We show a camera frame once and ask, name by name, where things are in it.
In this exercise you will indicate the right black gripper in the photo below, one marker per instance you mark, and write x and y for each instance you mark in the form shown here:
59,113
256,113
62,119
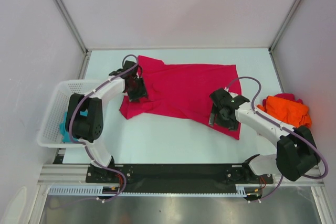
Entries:
232,125

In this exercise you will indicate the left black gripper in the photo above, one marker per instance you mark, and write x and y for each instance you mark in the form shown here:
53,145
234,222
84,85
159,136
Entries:
141,93

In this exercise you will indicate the magenta t shirt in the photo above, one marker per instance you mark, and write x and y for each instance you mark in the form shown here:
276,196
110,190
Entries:
178,90

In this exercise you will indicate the white plastic laundry basket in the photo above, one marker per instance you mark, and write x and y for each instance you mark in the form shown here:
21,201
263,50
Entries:
49,134

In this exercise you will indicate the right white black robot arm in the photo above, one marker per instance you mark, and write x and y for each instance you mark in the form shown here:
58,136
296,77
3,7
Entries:
296,152

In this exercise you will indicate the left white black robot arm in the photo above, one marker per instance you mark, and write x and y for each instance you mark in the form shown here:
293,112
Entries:
88,130

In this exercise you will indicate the orange t shirt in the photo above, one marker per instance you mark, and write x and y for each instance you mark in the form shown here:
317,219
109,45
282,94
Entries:
289,112

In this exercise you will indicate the dark pink t shirt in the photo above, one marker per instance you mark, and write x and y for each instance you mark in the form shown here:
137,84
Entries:
289,96

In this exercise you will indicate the teal t shirt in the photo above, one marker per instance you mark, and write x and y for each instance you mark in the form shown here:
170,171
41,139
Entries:
62,128

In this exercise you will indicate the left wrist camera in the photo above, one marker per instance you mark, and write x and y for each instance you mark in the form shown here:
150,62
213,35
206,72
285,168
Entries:
131,69

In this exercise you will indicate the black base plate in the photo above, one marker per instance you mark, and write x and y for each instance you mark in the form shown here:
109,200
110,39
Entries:
188,178

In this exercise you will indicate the slotted white cable duct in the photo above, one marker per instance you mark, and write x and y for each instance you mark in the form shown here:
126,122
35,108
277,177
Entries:
109,191

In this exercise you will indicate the aluminium rail frame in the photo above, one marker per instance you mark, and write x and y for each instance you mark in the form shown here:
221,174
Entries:
75,174

